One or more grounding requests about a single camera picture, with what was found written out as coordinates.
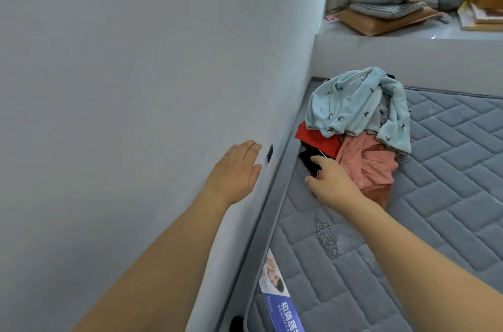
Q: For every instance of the person's left hand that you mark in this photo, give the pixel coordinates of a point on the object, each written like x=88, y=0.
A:
x=234, y=175

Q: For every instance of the person's right hand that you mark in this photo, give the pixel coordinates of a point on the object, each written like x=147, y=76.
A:
x=338, y=186

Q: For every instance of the pink pajama shirt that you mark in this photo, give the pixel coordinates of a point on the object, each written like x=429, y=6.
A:
x=369, y=163

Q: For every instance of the navy velvet pyjama top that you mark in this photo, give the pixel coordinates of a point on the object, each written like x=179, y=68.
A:
x=306, y=161

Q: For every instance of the grey drawstring shorts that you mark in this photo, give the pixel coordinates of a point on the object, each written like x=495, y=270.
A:
x=383, y=120

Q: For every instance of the light blue cotton-print garment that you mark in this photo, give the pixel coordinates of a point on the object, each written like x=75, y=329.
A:
x=346, y=104

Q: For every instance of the person's left forearm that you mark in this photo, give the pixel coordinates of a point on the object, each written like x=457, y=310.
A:
x=157, y=281

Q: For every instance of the person's right forearm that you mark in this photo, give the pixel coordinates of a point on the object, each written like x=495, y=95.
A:
x=424, y=273

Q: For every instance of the black square patch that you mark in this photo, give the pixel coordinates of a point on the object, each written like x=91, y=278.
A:
x=269, y=153

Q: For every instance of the grey quilted mattress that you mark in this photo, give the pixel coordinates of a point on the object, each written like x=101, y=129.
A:
x=440, y=210

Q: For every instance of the brown flat cushion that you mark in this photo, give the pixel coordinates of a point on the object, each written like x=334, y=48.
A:
x=385, y=23

